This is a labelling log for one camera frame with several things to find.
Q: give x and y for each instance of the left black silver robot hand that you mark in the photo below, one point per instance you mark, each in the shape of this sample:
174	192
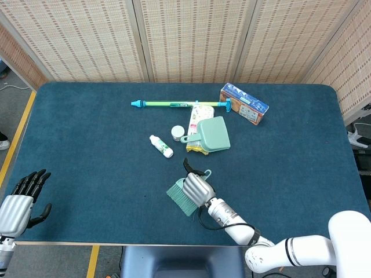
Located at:
13	211

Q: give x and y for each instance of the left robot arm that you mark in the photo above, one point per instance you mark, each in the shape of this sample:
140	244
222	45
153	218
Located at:
5	255

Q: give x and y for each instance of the small jar with white lid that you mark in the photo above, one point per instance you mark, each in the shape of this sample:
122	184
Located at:
177	131

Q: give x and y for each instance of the blue brown carton box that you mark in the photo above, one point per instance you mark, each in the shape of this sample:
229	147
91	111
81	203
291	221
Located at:
243	104

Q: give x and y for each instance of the white yellow snack packet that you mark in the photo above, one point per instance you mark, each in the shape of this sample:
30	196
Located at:
200	113

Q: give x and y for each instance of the green blue water squirter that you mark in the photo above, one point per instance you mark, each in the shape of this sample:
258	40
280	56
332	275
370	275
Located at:
162	103

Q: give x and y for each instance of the woven bamboo screen panel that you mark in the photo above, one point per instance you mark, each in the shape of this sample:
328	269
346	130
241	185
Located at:
194	37
17	60
292	37
350	63
81	37

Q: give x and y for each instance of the dark blue table mat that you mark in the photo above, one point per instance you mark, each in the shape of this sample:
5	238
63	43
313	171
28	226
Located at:
87	144

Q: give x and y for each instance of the small white bottle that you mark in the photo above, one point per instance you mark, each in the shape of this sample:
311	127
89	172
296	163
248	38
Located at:
160	146

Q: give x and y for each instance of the white shoe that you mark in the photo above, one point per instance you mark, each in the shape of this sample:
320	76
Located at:
3	144

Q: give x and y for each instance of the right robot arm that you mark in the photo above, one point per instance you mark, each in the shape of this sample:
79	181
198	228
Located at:
240	230

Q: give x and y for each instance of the black box on floor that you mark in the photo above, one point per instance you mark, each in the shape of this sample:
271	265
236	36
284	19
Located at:
362	160

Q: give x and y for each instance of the green dustpan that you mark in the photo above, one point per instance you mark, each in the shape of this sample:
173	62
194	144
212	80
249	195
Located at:
214	134

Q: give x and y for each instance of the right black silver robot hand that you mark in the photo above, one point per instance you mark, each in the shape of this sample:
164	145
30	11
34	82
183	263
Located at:
198	189

